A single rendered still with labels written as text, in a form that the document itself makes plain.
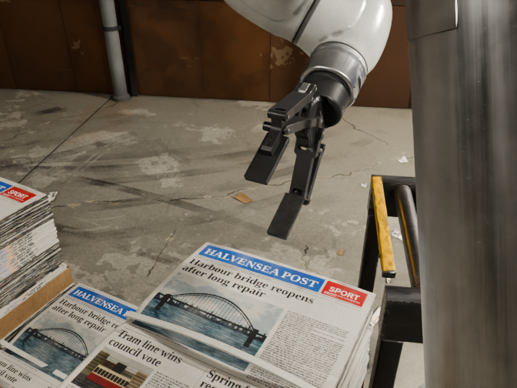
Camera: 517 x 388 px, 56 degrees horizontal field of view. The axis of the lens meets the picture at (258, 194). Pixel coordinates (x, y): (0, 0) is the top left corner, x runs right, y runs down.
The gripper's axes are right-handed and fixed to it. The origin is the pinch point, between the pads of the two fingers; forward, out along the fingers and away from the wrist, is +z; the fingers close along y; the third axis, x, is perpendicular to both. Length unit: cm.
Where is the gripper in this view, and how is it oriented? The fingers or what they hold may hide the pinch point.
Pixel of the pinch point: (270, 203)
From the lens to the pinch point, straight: 63.7
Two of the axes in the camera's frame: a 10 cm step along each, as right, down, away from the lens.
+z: -4.1, 8.0, -4.3
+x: -8.9, -2.4, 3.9
